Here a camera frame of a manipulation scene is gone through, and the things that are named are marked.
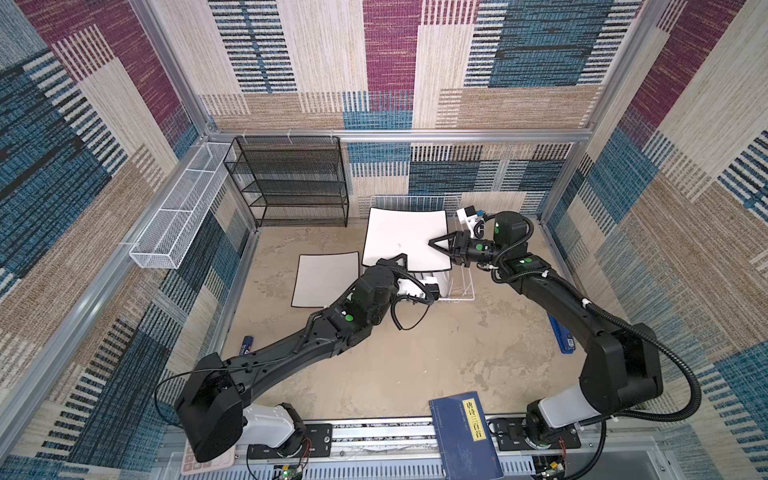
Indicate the white square plate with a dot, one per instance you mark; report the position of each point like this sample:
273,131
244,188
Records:
392,232
322,278

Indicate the white wire wall basket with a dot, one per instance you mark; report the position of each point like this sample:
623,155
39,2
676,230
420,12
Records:
166,240

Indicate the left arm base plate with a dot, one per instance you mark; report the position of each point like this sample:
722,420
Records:
314,437

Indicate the aluminium front rail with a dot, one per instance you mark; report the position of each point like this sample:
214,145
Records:
406,448

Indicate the blue flat box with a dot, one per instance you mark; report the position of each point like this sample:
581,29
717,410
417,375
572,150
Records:
563,337

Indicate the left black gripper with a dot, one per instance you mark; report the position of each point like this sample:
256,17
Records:
400,269

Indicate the white wire dish rack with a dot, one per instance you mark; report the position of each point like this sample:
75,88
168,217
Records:
462,288

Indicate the blue book yellow label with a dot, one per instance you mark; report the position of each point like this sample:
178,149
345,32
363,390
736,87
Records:
463,438

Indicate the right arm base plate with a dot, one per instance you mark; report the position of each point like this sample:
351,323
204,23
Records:
509,434

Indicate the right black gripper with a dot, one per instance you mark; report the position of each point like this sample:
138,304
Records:
458,245

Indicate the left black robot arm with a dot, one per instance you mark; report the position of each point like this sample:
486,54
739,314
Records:
216,407

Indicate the pink calculator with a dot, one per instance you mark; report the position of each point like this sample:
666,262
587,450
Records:
210,465

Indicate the wrist white camera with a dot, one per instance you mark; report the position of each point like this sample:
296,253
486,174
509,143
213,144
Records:
417,289
473,220

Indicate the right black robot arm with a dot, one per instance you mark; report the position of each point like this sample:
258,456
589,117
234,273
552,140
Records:
622,367

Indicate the blue white marker pen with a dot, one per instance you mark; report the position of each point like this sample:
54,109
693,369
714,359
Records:
246,345

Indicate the black mesh shelf rack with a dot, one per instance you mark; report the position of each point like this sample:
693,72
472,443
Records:
291,181

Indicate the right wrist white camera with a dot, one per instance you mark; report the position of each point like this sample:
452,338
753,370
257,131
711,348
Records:
473,220

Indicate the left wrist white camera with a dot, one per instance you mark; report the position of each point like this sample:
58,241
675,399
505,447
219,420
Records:
417,289

